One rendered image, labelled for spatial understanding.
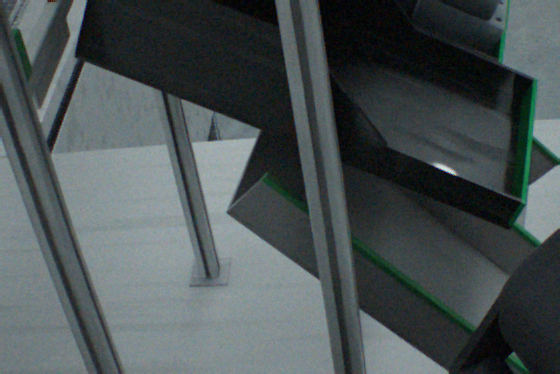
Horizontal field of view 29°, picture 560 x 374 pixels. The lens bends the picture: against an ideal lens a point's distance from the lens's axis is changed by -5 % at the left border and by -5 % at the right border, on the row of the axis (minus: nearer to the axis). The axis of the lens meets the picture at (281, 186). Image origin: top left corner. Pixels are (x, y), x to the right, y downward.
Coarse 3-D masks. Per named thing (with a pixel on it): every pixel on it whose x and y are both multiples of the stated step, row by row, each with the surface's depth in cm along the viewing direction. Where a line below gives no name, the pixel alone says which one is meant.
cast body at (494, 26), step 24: (408, 0) 79; (432, 0) 77; (456, 0) 76; (480, 0) 76; (504, 0) 79; (432, 24) 78; (456, 24) 77; (480, 24) 77; (504, 24) 77; (480, 48) 78
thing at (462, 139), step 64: (128, 0) 61; (192, 0) 60; (256, 0) 73; (320, 0) 73; (384, 0) 72; (128, 64) 64; (192, 64) 63; (256, 64) 62; (384, 64) 73; (448, 64) 74; (384, 128) 68; (448, 128) 70; (512, 128) 72; (448, 192) 65; (512, 192) 67
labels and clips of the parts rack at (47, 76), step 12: (48, 0) 69; (60, 36) 73; (24, 48) 62; (60, 48) 72; (24, 60) 62; (48, 60) 70; (60, 60) 72; (48, 72) 70; (48, 84) 70; (36, 96) 67; (36, 108) 68
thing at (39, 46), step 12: (60, 0) 69; (72, 0) 72; (48, 12) 68; (60, 12) 69; (36, 24) 67; (48, 24) 67; (60, 24) 69; (36, 36) 66; (48, 36) 67; (36, 48) 65; (48, 48) 66; (36, 60) 64; (36, 72) 64; (36, 84) 64
